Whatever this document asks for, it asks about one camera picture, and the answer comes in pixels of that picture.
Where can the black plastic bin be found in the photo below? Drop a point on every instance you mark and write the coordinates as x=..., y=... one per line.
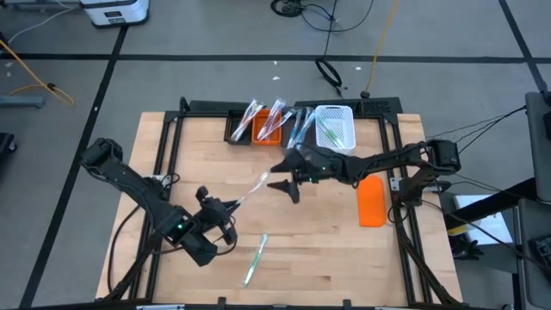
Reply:
x=230, y=118

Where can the flat orange plastic lid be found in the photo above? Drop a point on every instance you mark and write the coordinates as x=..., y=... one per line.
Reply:
x=372, y=202

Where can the grey floor bar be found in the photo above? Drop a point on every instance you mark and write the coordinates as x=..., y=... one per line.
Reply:
x=21, y=102

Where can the green toothbrush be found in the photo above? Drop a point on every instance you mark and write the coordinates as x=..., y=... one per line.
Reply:
x=329, y=133
x=257, y=258
x=338, y=138

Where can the black chair base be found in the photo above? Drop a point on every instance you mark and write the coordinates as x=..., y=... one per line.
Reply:
x=5, y=144

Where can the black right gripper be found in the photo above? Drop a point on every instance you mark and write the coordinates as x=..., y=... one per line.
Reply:
x=327, y=170

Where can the white paper sheet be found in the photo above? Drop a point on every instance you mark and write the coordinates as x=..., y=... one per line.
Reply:
x=488, y=226

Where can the grey furniture panel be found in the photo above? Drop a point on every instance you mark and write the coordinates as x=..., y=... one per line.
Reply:
x=527, y=275
x=536, y=163

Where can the black aluminium table frame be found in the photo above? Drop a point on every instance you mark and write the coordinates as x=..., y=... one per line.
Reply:
x=202, y=115

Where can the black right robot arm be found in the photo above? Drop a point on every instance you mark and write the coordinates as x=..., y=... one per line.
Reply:
x=387, y=161

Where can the white Trossen equipment box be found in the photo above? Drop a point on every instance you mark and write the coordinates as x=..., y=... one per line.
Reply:
x=114, y=10

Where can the black perforated mount plate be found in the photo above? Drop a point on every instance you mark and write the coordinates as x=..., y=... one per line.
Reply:
x=374, y=105

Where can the silver aluminium bracket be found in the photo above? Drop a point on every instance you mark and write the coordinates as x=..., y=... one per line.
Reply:
x=159, y=307

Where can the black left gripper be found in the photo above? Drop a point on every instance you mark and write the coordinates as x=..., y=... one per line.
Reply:
x=213, y=215

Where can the blue toothbrush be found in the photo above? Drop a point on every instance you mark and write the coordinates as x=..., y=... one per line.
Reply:
x=311, y=122
x=299, y=127
x=305, y=125
x=292, y=133

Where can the black plastic mount plate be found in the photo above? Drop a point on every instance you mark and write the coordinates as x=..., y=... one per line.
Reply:
x=215, y=105

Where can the black diagonal beam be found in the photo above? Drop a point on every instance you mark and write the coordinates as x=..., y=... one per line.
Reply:
x=495, y=203

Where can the grey plastic bin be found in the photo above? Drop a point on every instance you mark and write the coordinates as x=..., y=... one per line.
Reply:
x=285, y=129

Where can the orange plastic bin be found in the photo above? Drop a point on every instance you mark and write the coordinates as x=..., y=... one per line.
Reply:
x=257, y=118

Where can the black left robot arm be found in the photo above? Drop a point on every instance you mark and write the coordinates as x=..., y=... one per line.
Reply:
x=129, y=183

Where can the white perforated plastic basket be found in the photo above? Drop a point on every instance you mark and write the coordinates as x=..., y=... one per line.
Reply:
x=344, y=120

